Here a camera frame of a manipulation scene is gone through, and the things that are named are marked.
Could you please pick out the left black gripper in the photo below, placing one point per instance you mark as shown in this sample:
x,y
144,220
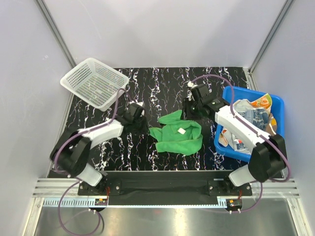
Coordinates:
x,y
144,130

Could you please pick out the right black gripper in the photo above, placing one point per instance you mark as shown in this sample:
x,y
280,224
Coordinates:
x,y
186,113

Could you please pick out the green microfiber towel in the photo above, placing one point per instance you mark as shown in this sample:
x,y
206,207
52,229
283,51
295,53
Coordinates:
x,y
177,135

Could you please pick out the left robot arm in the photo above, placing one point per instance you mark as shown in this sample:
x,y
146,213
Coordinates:
x,y
72,150

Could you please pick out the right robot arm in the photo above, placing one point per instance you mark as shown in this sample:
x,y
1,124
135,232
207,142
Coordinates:
x,y
268,153

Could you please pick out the white perforated plastic basket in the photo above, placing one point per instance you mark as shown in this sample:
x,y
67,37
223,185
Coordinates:
x,y
95,83

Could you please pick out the blue white patterned towel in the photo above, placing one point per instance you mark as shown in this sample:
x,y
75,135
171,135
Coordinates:
x,y
226,138

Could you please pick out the orange floral towel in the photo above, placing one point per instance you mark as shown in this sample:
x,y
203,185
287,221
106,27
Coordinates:
x,y
263,118

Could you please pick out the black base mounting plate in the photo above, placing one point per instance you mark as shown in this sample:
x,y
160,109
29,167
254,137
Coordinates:
x,y
166,188

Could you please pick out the blue plastic bin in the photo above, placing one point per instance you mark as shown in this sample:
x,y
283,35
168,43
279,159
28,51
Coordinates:
x,y
247,132

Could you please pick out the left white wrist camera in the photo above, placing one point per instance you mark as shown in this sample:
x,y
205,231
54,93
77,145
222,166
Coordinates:
x,y
140,109

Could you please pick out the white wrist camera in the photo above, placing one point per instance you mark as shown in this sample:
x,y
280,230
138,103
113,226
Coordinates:
x,y
140,109
190,86

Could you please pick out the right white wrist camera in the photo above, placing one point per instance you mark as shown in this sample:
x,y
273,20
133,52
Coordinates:
x,y
190,86

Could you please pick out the aluminium frame rail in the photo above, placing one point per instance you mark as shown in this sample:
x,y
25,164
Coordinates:
x,y
67,193

